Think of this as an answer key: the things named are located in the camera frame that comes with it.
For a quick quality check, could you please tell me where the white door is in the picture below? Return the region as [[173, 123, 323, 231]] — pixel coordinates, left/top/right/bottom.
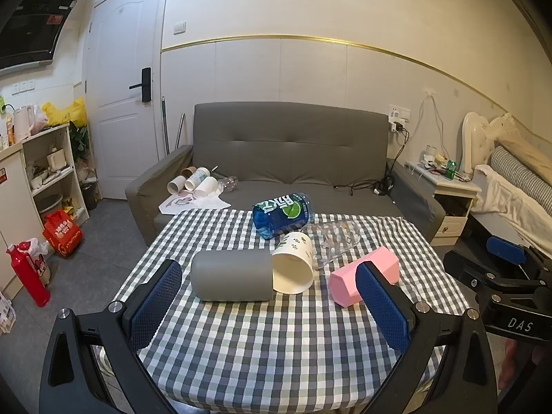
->
[[83, 0, 167, 201]]

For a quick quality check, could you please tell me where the white blanket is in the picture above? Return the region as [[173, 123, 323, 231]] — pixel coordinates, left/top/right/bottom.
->
[[472, 164, 552, 247]]

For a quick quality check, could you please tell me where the grey cup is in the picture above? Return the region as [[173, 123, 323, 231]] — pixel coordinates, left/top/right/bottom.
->
[[190, 250, 275, 303]]

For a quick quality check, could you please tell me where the striped pillow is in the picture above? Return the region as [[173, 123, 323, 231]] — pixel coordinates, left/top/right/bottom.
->
[[487, 145, 552, 217]]

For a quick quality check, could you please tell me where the yellow plastic bag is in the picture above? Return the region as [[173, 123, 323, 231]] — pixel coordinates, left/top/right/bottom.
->
[[41, 98, 89, 128]]

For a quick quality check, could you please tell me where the black door lock handle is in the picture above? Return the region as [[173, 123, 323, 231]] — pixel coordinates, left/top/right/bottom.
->
[[129, 67, 153, 104]]

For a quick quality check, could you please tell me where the white and red plastic bag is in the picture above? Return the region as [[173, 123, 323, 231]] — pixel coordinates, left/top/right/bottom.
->
[[17, 237, 52, 286]]

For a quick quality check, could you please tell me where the white leaf-print paper cup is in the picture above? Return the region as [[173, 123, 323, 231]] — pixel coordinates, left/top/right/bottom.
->
[[270, 231, 315, 295]]

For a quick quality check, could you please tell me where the white kitchen counter cabinet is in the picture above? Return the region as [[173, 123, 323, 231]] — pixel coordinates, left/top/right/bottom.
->
[[0, 144, 33, 268]]

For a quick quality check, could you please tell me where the checkered tablecloth table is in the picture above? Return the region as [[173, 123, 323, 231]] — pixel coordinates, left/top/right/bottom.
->
[[98, 209, 470, 414]]

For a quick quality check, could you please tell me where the green mop handle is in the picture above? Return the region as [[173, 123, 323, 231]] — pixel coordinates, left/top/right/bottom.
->
[[161, 97, 170, 156]]

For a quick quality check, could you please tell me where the red bottle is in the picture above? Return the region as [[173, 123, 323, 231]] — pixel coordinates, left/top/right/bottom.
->
[[6, 243, 51, 308]]

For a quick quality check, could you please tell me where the person's right hand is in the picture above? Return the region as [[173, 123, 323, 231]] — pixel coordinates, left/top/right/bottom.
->
[[498, 338, 546, 392]]

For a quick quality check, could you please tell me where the white nightstand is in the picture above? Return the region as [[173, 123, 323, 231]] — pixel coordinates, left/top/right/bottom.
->
[[405, 159, 483, 248]]

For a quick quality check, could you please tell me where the green plant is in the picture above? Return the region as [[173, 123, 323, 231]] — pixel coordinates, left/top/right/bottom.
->
[[68, 120, 91, 160]]

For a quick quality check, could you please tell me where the white open shelf unit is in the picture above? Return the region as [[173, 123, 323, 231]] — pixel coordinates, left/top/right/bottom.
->
[[21, 124, 91, 225]]

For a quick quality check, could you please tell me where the white cable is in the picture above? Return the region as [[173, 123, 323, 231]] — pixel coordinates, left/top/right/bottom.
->
[[416, 92, 450, 156]]

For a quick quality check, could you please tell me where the white electric kettle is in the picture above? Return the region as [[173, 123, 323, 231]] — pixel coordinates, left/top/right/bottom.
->
[[12, 104, 36, 143]]

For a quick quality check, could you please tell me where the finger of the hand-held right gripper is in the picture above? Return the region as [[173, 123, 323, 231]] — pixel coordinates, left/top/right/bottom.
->
[[486, 236, 528, 267], [443, 250, 496, 289]]

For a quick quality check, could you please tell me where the plain white paper cup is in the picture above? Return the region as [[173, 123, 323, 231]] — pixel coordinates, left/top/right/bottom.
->
[[167, 175, 191, 195], [194, 176, 219, 201]]

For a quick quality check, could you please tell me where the white ornate bed headboard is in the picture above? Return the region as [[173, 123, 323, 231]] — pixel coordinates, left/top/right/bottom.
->
[[461, 111, 519, 174]]

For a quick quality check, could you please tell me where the grey basin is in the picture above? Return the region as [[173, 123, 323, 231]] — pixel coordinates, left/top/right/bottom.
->
[[34, 193, 63, 211]]

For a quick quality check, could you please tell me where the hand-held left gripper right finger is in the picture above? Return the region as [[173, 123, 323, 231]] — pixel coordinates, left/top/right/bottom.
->
[[354, 261, 499, 414]]

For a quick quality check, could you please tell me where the white wall socket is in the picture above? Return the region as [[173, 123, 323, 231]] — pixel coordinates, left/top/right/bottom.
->
[[387, 104, 412, 124]]

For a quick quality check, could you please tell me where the white and green paper cup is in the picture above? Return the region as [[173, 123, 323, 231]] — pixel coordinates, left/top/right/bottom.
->
[[184, 167, 210, 191]]

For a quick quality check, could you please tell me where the black range hood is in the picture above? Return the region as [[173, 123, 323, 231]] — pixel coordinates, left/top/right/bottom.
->
[[0, 0, 79, 72]]

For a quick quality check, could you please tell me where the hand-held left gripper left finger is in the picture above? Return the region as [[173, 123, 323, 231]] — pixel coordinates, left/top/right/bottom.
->
[[39, 260, 184, 414]]

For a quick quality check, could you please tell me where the pink hexagonal cup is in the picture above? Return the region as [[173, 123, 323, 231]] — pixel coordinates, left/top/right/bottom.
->
[[328, 246, 401, 307]]

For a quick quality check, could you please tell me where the printed white paper sheet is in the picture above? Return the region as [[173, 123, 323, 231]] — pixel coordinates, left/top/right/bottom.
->
[[158, 194, 232, 216]]

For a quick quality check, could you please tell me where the large blue plastic bottle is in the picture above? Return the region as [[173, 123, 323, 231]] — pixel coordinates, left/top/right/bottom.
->
[[252, 192, 315, 240]]

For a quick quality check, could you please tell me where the grey sofa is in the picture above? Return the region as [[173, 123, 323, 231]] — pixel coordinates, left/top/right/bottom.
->
[[125, 102, 447, 249]]

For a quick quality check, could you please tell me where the black cable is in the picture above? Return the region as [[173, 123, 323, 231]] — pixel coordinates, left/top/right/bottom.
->
[[334, 131, 408, 197]]

